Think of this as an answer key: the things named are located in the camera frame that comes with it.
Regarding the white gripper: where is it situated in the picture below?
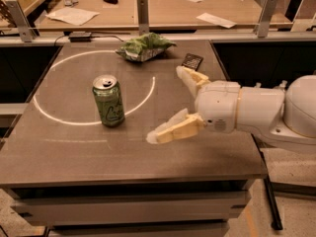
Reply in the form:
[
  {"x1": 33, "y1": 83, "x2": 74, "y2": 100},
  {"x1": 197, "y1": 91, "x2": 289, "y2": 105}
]
[{"x1": 146, "y1": 66, "x2": 241, "y2": 144}]

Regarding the green soda can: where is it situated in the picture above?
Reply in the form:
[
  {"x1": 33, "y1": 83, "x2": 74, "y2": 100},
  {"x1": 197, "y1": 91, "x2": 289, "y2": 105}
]
[{"x1": 92, "y1": 74, "x2": 125, "y2": 127}]

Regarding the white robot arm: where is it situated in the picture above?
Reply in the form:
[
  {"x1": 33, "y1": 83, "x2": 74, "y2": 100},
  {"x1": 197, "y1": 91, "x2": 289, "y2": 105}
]
[{"x1": 147, "y1": 66, "x2": 316, "y2": 153}]

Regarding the green jalapeno chip bag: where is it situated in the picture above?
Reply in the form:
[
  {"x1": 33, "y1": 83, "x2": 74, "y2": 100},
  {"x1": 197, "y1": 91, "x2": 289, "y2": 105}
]
[{"x1": 116, "y1": 33, "x2": 176, "y2": 62}]

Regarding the black snack packet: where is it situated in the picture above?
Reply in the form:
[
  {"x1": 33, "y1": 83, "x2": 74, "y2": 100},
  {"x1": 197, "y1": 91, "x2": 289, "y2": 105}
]
[{"x1": 182, "y1": 53, "x2": 203, "y2": 71}]

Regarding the white paper sheet right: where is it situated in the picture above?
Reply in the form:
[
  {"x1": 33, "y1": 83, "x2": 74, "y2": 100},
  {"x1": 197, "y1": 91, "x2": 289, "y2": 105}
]
[{"x1": 197, "y1": 13, "x2": 236, "y2": 29}]

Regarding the grey table drawer unit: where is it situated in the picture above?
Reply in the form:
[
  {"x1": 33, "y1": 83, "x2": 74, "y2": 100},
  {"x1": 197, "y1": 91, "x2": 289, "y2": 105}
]
[{"x1": 1, "y1": 179, "x2": 254, "y2": 237}]

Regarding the black power adapter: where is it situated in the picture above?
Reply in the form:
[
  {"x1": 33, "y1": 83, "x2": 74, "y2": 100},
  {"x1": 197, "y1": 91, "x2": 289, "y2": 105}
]
[{"x1": 68, "y1": 32, "x2": 92, "y2": 42}]

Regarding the white paper sheet left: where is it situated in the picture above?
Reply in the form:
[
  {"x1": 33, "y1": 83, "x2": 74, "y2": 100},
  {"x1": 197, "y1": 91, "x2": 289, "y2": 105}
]
[{"x1": 46, "y1": 7, "x2": 99, "y2": 26}]

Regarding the centre metal bracket post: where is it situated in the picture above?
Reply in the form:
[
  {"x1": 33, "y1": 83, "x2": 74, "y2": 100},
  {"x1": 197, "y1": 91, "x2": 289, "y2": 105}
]
[{"x1": 136, "y1": 0, "x2": 149, "y2": 35}]

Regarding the metal bracket post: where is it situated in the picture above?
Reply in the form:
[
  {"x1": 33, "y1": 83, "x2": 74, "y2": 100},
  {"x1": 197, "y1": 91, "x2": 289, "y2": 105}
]
[
  {"x1": 5, "y1": 0, "x2": 36, "y2": 42},
  {"x1": 254, "y1": 0, "x2": 277, "y2": 38},
  {"x1": 136, "y1": 0, "x2": 149, "y2": 35}
]

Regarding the right metal bracket post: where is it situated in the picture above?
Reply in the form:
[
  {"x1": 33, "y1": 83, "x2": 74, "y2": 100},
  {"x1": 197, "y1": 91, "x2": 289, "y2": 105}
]
[{"x1": 254, "y1": 0, "x2": 277, "y2": 38}]

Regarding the left metal bracket post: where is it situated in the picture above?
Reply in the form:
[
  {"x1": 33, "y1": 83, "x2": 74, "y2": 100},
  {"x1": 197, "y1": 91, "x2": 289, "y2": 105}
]
[{"x1": 5, "y1": 0, "x2": 36, "y2": 42}]

